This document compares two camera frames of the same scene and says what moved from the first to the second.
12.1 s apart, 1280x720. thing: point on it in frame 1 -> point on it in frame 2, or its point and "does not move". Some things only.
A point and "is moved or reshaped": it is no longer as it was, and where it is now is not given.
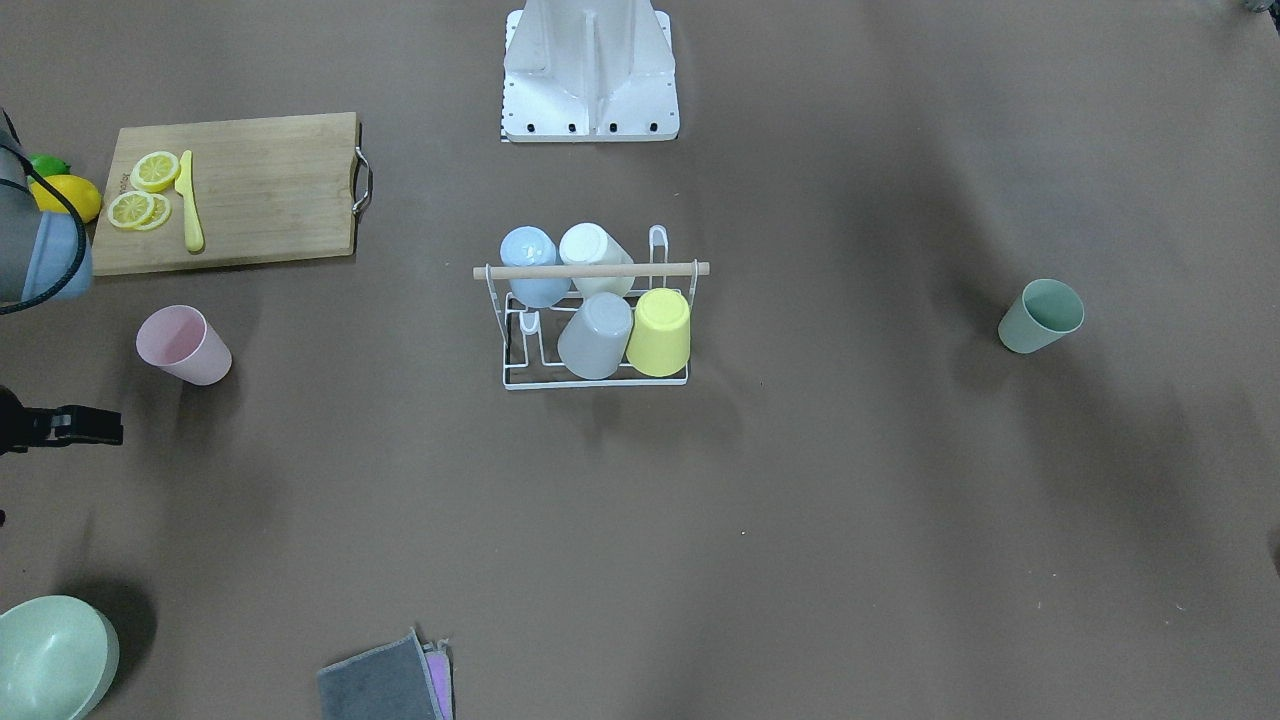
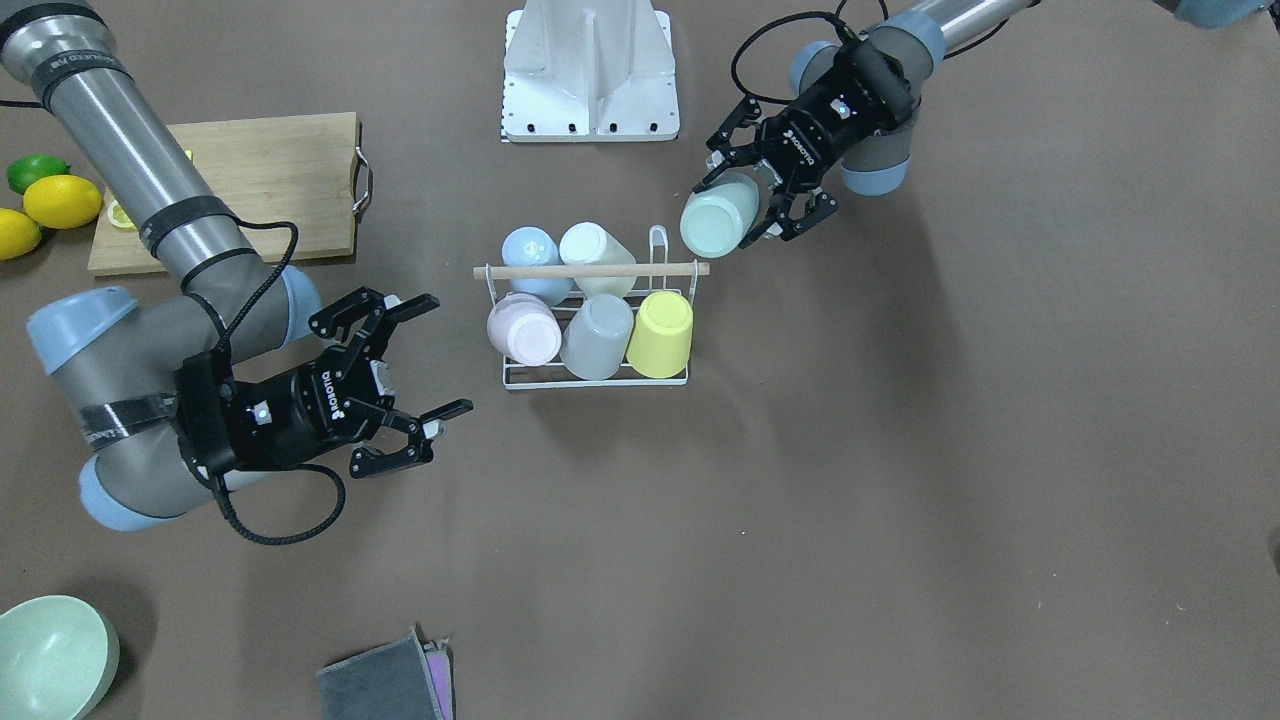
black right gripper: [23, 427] -> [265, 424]
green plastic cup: [1045, 311] -> [717, 216]
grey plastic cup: [593, 342] does not move
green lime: [48, 166] does not move
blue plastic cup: [533, 246] does not move
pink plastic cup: [179, 339] is moved or reshaped
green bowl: [58, 656] does not move
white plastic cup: [586, 243] does not move
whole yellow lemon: [84, 199] does not move
